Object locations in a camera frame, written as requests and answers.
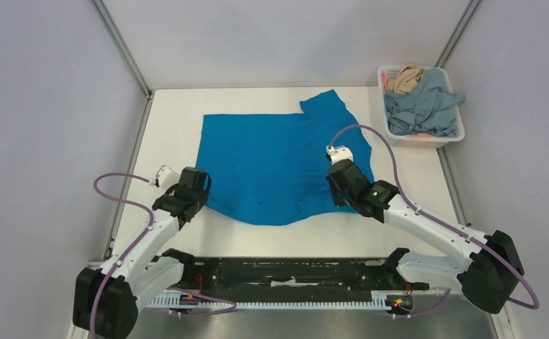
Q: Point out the grey-blue t-shirt in basket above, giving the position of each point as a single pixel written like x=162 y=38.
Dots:
x=428 y=109

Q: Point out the aluminium frame rail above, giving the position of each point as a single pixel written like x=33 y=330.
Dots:
x=399 y=271

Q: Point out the white slotted cable duct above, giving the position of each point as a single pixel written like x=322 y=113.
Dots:
x=176 y=300

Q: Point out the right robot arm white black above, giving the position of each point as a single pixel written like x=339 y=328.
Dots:
x=442 y=243

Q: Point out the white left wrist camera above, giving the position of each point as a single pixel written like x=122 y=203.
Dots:
x=165 y=177

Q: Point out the blue t-shirt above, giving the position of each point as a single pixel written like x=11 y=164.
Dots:
x=270 y=169

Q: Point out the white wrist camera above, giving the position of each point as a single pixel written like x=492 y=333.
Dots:
x=337 y=154
x=165 y=177

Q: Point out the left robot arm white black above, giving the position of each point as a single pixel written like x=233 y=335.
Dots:
x=109 y=298

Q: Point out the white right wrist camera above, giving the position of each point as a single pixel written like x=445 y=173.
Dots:
x=337 y=154

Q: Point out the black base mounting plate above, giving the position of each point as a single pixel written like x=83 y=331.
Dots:
x=245 y=279

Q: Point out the white plastic laundry basket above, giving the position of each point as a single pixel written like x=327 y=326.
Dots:
x=421 y=140

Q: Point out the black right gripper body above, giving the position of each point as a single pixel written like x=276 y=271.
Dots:
x=338 y=188

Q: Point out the beige t-shirt in basket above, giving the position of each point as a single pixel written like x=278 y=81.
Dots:
x=406 y=79

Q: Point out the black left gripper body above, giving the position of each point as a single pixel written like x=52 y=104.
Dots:
x=202 y=198

